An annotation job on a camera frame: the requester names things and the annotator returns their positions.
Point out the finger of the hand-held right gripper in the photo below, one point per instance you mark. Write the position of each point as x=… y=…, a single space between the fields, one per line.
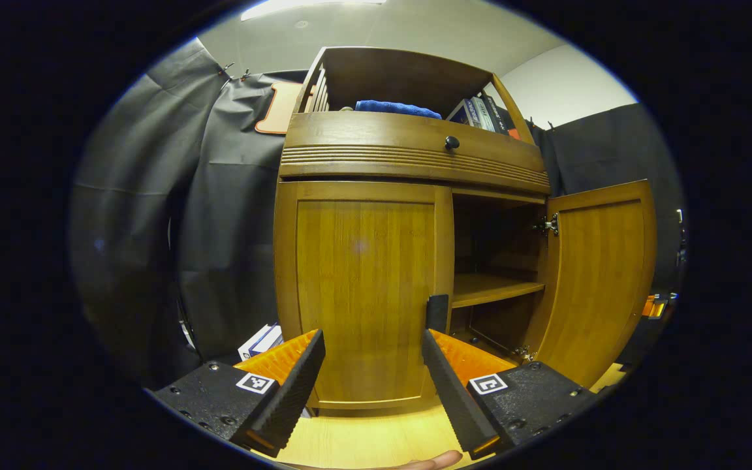
x=654 y=307

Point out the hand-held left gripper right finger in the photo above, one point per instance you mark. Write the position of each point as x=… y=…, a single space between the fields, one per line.
x=454 y=398

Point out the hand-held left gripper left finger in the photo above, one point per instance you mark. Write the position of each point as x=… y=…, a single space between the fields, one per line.
x=294 y=391

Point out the wooden cabinet door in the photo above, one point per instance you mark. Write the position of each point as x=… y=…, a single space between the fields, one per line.
x=363 y=274
x=598 y=281

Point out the wooden double-door shoe cabinet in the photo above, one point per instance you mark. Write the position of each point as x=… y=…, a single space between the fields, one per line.
x=408 y=72

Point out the metal door hinge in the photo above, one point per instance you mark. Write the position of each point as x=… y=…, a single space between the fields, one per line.
x=549 y=224
x=523 y=353

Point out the wooden cabinet drawer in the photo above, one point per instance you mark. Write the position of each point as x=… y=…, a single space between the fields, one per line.
x=363 y=140

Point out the blue box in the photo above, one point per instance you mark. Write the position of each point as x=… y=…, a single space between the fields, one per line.
x=271 y=339

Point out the white printed box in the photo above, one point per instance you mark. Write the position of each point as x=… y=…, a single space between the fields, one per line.
x=252 y=344

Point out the black stand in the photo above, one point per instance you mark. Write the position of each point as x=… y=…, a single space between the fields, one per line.
x=680 y=235

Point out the black backdrop cloth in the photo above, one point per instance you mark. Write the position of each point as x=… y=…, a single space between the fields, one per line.
x=232 y=228

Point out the black drawer knob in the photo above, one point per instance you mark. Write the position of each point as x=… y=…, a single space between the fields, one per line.
x=452 y=143

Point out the row of books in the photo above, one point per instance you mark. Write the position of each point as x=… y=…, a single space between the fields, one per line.
x=477 y=112

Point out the blue towel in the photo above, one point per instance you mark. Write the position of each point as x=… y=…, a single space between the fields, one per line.
x=395 y=108

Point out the ceiling light panel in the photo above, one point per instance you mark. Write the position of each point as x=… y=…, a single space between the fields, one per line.
x=304 y=5

